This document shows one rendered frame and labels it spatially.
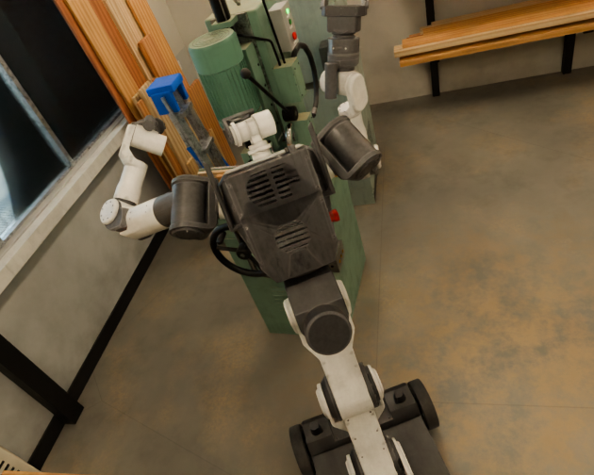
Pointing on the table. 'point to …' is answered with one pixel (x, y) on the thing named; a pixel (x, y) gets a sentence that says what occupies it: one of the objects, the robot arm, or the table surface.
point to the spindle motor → (223, 73)
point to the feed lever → (272, 98)
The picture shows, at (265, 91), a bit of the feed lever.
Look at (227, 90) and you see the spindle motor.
